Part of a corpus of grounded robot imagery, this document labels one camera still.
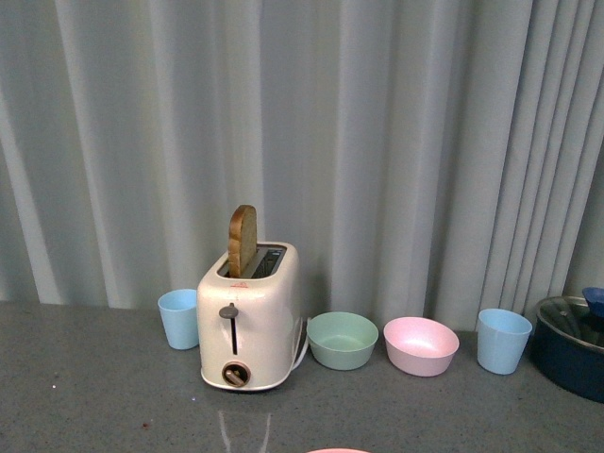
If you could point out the pink plate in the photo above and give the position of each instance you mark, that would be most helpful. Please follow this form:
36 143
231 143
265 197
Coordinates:
338 450

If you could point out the toasted bread slice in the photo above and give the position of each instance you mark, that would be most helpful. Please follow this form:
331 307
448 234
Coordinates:
242 239

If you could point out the cream white toaster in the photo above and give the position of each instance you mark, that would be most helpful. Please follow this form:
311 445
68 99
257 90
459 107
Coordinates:
250 328

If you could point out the green bowl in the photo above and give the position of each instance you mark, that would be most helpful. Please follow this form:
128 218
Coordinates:
341 340

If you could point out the grey curtain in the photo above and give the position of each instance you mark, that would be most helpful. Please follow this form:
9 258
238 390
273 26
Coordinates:
428 158

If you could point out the light blue cup left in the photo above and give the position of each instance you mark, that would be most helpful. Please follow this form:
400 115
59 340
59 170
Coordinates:
179 318

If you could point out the light blue cup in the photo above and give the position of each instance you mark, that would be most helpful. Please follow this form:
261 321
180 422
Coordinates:
179 318
502 338

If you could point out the pink bowl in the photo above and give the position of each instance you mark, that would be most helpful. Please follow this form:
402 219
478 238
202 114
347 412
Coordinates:
419 346

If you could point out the light blue cup right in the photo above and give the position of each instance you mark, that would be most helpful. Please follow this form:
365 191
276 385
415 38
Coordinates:
502 338

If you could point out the glass pot lid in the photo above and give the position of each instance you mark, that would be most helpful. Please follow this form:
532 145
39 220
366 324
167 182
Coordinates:
571 318

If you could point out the dark blue saucepan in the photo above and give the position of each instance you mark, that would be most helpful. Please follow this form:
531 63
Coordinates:
576 369

